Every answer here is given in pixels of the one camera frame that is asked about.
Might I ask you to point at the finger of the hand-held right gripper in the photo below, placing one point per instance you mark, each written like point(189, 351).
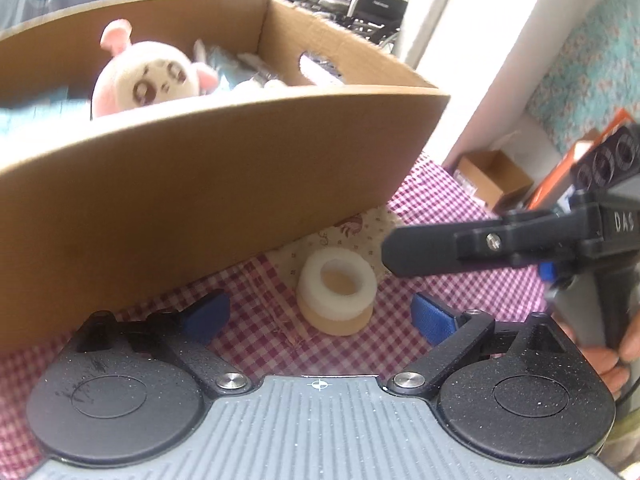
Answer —
point(440, 250)
point(547, 272)

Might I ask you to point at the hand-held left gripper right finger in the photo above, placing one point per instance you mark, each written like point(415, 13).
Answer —
point(432, 320)

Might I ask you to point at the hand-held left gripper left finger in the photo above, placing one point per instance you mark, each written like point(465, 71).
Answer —
point(207, 315)

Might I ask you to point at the large cardboard box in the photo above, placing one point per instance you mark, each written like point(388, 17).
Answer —
point(200, 185)

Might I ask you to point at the pink white plush toy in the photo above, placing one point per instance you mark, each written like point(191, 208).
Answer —
point(150, 80)

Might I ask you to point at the teal quilted towel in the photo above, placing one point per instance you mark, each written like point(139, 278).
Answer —
point(40, 115)

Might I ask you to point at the person's right hand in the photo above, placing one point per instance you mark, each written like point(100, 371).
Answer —
point(610, 365)

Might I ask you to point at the purple checked tablecloth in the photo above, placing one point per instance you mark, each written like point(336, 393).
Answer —
point(440, 195)

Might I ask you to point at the cream floral cloth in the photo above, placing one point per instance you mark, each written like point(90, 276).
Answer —
point(360, 235)

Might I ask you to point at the orange black carton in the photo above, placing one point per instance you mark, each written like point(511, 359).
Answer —
point(550, 180)

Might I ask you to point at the small cardboard box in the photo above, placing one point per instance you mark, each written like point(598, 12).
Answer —
point(495, 175)

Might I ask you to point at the teal floral curtain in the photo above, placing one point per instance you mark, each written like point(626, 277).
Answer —
point(590, 60)

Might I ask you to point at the wheelchair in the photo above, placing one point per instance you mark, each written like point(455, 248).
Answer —
point(375, 5)

